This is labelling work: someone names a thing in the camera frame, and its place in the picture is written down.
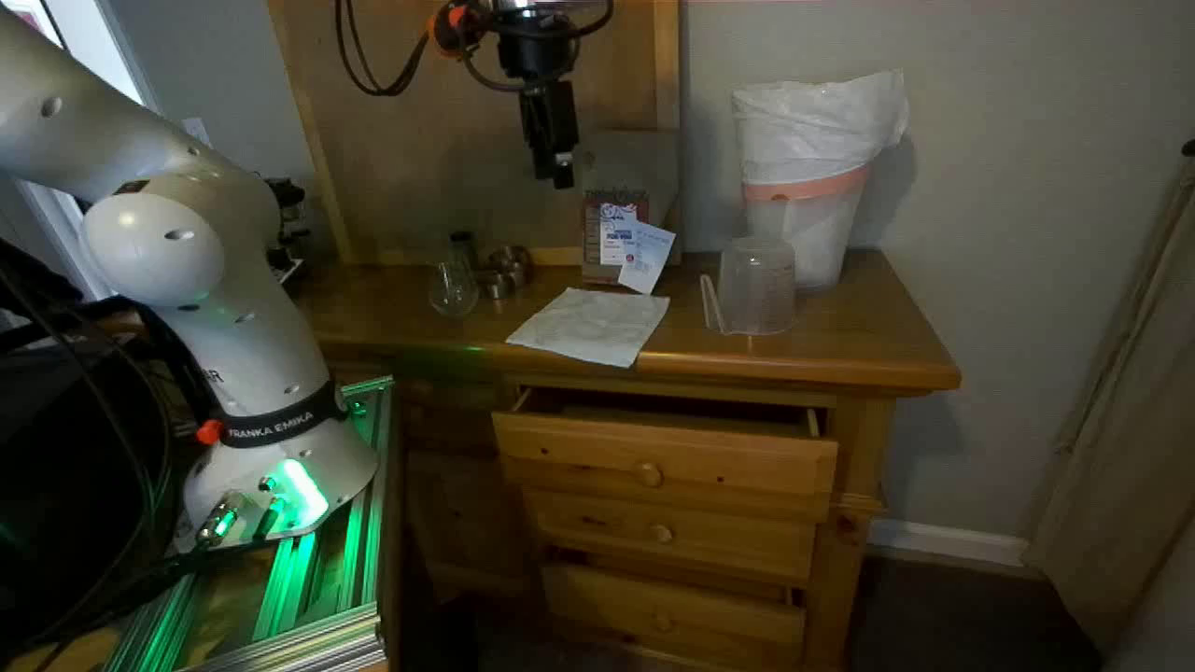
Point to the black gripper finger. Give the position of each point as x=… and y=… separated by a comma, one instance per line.
x=560, y=169

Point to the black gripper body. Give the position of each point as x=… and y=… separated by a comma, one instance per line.
x=537, y=70

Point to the light blue cloth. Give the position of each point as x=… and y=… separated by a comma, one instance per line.
x=587, y=325

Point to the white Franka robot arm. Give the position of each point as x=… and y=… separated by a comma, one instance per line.
x=256, y=350

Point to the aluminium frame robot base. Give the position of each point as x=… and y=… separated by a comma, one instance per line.
x=292, y=598

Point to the white blue paper packet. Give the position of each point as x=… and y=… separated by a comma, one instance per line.
x=634, y=247

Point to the wooden back board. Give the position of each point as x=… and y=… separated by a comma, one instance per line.
x=397, y=136

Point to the clear stemless glass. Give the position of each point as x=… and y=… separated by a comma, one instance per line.
x=454, y=287

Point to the translucent plastic measuring pitcher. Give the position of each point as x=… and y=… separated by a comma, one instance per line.
x=755, y=288

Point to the trash bin with white bag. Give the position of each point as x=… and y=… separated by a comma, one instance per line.
x=814, y=174

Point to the wooden dresser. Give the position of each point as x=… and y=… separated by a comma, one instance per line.
x=769, y=342

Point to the open wooden drawer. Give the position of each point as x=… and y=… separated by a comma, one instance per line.
x=664, y=455

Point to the wooden drawer with knob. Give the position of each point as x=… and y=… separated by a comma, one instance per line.
x=674, y=614
x=674, y=537

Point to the black equipment box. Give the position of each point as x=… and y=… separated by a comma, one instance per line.
x=59, y=486

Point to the beige door panel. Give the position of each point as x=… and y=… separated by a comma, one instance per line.
x=1125, y=425

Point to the black camera on stand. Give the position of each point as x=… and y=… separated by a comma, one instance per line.
x=295, y=225

